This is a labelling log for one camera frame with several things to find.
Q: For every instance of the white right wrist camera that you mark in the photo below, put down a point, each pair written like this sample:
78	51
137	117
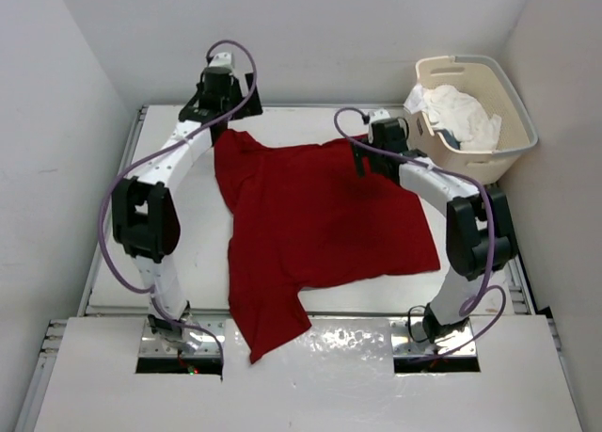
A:
378	115

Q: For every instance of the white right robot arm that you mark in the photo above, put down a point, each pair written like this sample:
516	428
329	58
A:
480	236

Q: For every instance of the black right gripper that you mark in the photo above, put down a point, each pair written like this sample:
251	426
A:
362	152

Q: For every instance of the white t shirt in basket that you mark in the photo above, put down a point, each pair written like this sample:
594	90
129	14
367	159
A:
463	115

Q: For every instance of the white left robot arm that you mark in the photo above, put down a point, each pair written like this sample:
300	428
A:
144	216

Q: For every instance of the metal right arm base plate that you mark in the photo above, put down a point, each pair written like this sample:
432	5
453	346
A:
408	340

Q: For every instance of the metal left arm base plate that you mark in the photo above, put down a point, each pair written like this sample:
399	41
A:
202	337

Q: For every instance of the blue garment in basket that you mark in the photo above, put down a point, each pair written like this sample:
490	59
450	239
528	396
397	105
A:
449	138

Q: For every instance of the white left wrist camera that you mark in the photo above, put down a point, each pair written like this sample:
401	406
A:
223	61

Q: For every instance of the cream plastic laundry basket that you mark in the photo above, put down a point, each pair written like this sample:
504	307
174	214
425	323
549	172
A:
482	78

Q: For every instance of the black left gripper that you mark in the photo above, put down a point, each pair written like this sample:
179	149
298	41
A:
249	109

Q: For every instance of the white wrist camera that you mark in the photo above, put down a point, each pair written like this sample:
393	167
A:
223	61
378	115

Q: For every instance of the red polo t shirt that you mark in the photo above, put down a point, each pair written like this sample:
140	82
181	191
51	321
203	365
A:
303	219

